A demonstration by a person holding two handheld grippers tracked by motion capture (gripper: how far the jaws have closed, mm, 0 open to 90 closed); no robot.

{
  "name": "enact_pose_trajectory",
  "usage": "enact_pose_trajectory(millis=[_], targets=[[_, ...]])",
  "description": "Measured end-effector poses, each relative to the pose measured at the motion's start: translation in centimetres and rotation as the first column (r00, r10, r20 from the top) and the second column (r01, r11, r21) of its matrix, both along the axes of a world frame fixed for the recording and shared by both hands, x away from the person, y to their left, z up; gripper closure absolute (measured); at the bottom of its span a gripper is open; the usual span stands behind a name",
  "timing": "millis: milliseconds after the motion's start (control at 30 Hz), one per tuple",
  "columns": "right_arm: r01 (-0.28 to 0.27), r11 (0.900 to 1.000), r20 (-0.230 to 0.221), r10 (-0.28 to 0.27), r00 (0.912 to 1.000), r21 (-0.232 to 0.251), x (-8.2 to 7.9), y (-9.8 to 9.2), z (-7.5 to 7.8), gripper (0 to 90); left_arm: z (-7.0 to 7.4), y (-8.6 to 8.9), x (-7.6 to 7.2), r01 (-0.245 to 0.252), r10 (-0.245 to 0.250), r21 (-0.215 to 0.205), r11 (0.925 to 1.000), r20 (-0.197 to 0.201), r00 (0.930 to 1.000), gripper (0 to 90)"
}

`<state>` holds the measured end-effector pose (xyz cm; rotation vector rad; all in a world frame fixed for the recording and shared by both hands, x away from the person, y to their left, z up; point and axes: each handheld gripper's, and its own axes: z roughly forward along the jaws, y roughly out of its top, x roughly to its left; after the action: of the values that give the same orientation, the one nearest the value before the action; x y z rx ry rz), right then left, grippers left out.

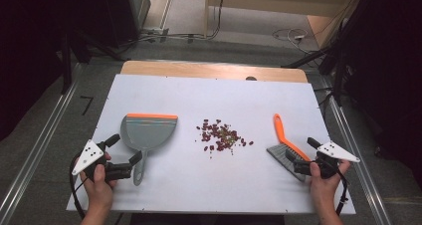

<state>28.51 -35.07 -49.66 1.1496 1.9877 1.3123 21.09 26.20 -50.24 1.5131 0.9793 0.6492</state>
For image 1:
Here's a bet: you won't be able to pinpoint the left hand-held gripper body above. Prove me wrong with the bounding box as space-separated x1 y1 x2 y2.
72 138 133 182

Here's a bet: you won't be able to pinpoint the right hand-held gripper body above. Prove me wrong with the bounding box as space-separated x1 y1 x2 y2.
293 140 361 180

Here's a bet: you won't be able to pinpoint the grey dustpan with orange edge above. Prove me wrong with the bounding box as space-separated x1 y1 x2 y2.
119 112 179 187

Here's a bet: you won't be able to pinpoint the orange brush with grey bristles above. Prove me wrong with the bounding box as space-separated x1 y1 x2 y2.
266 112 313 183

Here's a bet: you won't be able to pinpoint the pile of red beans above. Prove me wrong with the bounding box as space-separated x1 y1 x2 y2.
195 118 255 156

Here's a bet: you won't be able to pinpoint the person's left hand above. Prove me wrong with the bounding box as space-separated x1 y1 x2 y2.
75 151 117 209

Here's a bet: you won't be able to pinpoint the person's right hand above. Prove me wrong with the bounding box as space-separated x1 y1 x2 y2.
309 159 351 203

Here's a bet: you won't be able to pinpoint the white board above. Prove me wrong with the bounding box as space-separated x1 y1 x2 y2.
66 74 356 216

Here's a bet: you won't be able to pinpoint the black tripod stand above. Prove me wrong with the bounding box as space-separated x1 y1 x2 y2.
281 19 351 106
60 29 125 95

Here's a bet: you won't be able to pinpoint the wooden table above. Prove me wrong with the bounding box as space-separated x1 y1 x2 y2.
119 60 309 84

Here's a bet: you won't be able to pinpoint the black cabinet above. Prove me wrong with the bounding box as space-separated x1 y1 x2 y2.
103 0 151 48

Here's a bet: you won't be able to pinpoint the light wooden furniture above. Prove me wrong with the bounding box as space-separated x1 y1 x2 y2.
204 0 366 39

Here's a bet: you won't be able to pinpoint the metal floor rail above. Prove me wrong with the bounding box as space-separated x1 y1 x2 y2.
0 63 83 221
316 75 393 225

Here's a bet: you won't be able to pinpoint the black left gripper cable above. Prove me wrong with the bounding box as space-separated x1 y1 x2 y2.
69 159 88 221

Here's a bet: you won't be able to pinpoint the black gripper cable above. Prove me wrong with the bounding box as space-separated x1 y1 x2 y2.
69 159 88 221
334 169 349 217

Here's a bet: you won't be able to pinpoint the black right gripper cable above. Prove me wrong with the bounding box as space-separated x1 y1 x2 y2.
334 169 349 217

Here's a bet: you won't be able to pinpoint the white coiled cable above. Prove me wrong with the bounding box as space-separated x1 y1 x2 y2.
272 28 313 52

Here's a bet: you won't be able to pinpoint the grey floor cables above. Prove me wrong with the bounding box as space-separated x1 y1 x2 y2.
123 28 208 46

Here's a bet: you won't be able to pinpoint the black hanging cable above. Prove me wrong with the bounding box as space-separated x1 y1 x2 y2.
207 0 227 40

